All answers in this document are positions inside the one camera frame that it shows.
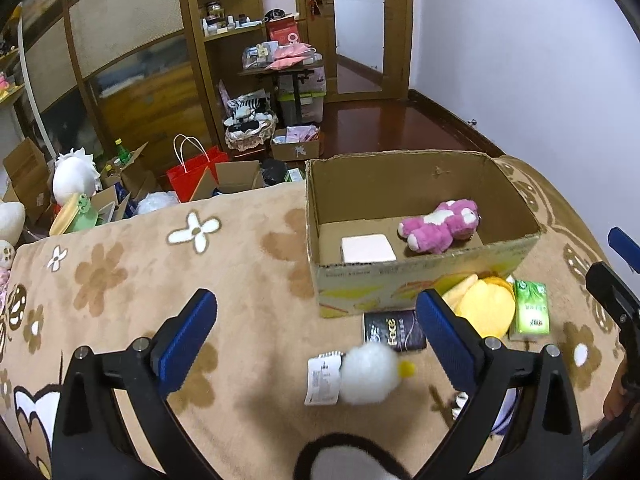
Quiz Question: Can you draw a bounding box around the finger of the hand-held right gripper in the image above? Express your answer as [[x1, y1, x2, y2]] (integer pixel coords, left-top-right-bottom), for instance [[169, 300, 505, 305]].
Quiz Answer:
[[607, 226, 640, 274], [586, 261, 640, 345]]

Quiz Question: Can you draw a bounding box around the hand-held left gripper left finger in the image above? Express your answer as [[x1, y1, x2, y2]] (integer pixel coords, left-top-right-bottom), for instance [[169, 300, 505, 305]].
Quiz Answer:
[[50, 288, 221, 480]]

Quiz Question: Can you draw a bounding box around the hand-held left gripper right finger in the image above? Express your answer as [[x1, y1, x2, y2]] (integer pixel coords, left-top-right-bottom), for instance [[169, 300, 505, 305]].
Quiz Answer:
[[415, 289, 584, 480]]

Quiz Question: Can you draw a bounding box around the yellow plush toy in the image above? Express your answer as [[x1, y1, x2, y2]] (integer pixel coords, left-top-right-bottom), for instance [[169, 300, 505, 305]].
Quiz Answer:
[[442, 274, 517, 340]]

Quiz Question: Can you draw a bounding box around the green tissue pack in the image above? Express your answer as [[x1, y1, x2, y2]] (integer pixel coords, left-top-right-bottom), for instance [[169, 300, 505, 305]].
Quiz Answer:
[[509, 280, 551, 337]]

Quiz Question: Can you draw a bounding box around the white fluffy chick plush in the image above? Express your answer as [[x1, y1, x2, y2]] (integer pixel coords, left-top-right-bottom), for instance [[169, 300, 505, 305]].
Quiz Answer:
[[305, 344, 417, 407]]

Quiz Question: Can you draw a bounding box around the black and white plush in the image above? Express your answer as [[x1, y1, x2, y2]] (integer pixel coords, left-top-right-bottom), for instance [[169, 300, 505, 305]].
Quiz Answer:
[[295, 432, 416, 480]]

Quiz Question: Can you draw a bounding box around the person's right hand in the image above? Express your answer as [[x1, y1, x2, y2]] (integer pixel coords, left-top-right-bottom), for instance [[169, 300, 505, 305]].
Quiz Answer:
[[602, 359, 627, 422]]

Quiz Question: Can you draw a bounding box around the black tissue packet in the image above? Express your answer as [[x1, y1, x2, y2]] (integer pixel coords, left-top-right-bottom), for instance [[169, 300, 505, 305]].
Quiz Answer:
[[362, 310, 427, 353]]

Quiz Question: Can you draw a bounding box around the brown floral printed blanket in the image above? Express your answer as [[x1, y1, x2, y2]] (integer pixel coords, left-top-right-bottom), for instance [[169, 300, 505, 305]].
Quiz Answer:
[[0, 156, 640, 480]]

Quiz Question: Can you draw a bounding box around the pink plush bear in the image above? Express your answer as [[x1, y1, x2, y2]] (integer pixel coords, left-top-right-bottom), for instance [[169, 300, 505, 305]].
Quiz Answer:
[[397, 199, 482, 255]]

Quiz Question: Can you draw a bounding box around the white square pad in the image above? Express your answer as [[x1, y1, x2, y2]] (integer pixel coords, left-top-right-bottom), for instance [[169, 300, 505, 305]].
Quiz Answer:
[[341, 233, 398, 264]]

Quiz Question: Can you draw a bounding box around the white plastic bag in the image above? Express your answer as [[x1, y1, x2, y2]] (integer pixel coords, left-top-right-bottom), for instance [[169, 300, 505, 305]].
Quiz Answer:
[[137, 191, 180, 216]]

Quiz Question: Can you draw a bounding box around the red gift bag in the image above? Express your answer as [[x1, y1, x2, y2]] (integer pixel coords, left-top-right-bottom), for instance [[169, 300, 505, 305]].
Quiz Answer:
[[166, 135, 232, 204]]

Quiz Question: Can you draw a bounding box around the green frog toy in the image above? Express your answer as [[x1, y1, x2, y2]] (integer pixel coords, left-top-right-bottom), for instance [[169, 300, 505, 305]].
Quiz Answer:
[[49, 192, 100, 236]]

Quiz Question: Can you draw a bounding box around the empty brown cardboard box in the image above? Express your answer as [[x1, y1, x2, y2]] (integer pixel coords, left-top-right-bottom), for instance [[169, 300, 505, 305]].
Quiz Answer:
[[192, 160, 266, 202]]

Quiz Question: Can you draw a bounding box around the cardboard box with bottles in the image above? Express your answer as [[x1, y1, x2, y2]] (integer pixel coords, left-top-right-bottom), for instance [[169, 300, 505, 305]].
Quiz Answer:
[[99, 142, 162, 207]]

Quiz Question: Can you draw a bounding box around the black bag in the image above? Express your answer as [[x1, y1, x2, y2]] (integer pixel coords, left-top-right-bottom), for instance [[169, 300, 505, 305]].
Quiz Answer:
[[261, 159, 290, 186]]

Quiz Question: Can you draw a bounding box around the white plush toy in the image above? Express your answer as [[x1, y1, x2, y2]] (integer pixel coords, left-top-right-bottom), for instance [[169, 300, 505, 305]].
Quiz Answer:
[[52, 147, 104, 206]]

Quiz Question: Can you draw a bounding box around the lace trimmed basket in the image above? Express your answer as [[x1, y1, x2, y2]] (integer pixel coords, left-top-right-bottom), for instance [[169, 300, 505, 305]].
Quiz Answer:
[[223, 110, 279, 151]]

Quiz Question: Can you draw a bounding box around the cream plush bear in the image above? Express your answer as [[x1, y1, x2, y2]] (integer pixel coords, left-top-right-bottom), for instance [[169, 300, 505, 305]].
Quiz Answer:
[[0, 200, 27, 273]]

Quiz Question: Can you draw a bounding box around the small cardboard box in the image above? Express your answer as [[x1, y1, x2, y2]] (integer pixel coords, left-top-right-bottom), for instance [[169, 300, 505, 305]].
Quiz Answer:
[[271, 126, 322, 162]]

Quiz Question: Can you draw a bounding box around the flat brown cardboard box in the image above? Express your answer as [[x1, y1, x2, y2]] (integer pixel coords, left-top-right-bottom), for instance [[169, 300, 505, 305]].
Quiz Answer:
[[2, 137, 57, 227]]

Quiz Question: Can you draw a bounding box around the clear storage bin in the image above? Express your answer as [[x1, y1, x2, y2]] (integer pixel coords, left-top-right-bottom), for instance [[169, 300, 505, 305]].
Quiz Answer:
[[277, 67, 329, 126]]

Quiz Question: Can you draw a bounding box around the small side table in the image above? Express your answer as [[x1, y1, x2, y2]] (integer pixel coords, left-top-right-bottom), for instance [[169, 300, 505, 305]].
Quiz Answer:
[[239, 57, 326, 127]]

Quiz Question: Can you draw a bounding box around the wooden corner shelf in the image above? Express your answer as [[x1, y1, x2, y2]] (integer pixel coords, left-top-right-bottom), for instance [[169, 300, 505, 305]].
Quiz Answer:
[[185, 0, 282, 147]]

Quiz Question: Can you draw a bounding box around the clear organizer box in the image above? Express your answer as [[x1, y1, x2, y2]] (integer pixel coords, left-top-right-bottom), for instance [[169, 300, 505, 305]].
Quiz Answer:
[[242, 42, 274, 69]]

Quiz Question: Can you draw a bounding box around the white framed display shelf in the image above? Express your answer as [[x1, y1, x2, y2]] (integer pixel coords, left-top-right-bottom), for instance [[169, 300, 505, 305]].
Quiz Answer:
[[0, 2, 53, 153]]

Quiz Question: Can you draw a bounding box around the pink cloth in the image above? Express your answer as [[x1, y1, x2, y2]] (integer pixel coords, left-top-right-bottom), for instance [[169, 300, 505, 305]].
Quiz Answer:
[[264, 44, 321, 71]]

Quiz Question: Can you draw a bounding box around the wooden wardrobe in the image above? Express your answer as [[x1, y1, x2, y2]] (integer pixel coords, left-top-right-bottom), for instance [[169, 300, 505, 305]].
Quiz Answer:
[[20, 0, 222, 162]]

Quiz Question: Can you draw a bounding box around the wooden door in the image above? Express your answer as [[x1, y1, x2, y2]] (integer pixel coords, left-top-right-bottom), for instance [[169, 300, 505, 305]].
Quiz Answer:
[[295, 0, 416, 104]]

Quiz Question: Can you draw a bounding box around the red box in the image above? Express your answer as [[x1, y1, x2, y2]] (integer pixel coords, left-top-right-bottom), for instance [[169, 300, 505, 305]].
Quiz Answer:
[[266, 16, 303, 46]]

